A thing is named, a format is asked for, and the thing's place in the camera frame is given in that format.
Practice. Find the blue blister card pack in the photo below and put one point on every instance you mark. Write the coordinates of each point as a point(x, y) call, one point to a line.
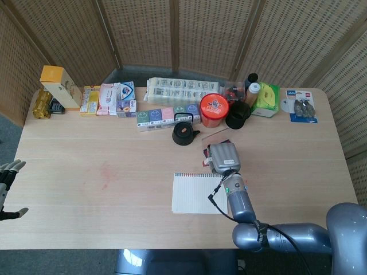
point(304, 107)

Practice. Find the orange snack tub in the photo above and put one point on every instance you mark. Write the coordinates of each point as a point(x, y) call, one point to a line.
point(213, 110)

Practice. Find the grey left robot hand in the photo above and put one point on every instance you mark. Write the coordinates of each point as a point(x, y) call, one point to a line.
point(7, 177)

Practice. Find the clear plastic box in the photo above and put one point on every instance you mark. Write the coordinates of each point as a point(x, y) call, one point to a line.
point(235, 91)

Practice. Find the black teapot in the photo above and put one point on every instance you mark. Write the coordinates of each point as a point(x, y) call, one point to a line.
point(183, 134)

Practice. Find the green tissue box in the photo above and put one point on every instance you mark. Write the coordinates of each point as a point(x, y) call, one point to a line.
point(268, 98)

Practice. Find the long clear-wrapped tissue pack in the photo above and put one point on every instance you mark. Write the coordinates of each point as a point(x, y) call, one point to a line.
point(177, 90)

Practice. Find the gold foil packet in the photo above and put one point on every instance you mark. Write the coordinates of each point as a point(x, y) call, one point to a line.
point(41, 104)

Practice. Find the small purple box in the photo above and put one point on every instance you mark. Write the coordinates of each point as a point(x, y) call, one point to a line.
point(126, 109)

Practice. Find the red ink pad clear lid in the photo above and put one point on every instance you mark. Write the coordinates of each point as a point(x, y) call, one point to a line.
point(215, 137)

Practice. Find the yellow cardboard box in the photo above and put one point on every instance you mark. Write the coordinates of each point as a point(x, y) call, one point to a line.
point(90, 101)

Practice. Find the brown bottle white cap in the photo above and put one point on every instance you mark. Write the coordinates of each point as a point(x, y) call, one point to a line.
point(252, 93)

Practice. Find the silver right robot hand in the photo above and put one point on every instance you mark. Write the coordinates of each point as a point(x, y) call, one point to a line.
point(223, 157)

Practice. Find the pink wet wipes pack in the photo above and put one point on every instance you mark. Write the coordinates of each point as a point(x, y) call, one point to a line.
point(107, 98)

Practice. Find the black bottle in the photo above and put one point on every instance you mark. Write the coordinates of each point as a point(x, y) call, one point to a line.
point(253, 78)

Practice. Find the blue and white box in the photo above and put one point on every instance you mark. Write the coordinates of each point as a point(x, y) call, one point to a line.
point(127, 90)

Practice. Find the wooden folding screen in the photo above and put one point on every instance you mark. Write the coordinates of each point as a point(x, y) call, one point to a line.
point(200, 34)

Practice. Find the colourful pocket tissue multipack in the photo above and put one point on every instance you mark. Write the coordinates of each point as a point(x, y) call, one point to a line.
point(155, 118)

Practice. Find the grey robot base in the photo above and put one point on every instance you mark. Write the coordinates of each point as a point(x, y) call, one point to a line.
point(172, 262)

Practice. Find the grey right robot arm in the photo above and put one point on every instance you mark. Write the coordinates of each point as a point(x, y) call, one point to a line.
point(243, 203)

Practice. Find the black mesh pen holder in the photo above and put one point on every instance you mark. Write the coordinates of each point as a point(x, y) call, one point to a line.
point(236, 117)

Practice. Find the tall cream gift box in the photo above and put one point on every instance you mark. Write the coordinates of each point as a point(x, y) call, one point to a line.
point(64, 91)

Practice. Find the white spiral lined notebook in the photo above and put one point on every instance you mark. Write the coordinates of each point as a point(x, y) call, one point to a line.
point(195, 197)

